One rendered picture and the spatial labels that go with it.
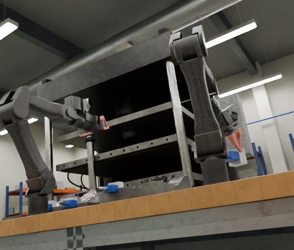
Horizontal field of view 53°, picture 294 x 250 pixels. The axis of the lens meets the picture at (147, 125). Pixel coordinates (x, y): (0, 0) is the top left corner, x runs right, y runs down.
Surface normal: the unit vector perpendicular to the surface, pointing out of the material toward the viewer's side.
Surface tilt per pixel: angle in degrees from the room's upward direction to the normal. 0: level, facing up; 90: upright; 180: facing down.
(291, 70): 90
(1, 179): 90
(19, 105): 90
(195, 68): 105
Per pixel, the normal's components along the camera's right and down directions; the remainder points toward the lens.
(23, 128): 0.91, -0.02
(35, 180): -0.34, 0.27
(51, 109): 0.84, -0.22
